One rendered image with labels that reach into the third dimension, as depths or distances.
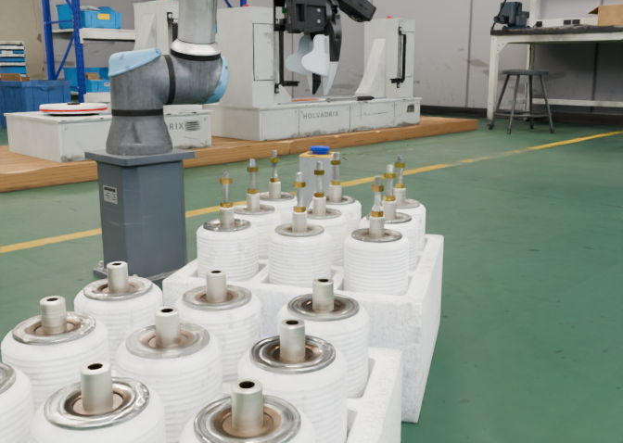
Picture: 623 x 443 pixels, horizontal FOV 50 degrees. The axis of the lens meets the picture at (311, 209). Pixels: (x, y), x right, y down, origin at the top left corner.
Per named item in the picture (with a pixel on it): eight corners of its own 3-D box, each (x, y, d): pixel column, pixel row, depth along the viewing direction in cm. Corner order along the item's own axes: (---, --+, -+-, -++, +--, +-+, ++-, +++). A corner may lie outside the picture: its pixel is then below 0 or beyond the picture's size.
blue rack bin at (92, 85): (62, 91, 603) (60, 67, 599) (101, 90, 630) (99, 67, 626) (91, 93, 570) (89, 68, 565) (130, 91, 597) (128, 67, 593)
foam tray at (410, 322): (167, 389, 105) (161, 280, 101) (253, 305, 141) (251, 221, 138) (417, 424, 95) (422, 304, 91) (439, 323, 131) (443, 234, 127)
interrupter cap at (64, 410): (21, 426, 47) (20, 417, 47) (82, 379, 54) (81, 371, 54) (118, 441, 46) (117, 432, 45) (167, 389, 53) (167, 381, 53)
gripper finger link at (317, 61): (298, 95, 105) (294, 35, 104) (331, 94, 107) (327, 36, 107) (307, 94, 102) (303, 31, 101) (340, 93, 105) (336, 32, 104)
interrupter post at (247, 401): (225, 434, 46) (223, 390, 46) (237, 417, 49) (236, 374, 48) (258, 438, 46) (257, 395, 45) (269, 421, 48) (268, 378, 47)
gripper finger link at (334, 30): (319, 64, 106) (315, 9, 106) (328, 64, 107) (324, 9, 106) (334, 60, 102) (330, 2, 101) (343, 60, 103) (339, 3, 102)
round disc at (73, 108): (29, 114, 315) (27, 102, 314) (88, 111, 336) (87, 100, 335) (57, 118, 294) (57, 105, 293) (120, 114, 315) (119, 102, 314)
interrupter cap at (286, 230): (308, 241, 96) (308, 236, 96) (264, 234, 100) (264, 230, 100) (333, 230, 103) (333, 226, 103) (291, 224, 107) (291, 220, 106)
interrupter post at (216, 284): (202, 303, 72) (201, 274, 71) (210, 296, 74) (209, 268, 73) (222, 306, 71) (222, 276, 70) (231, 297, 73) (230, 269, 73)
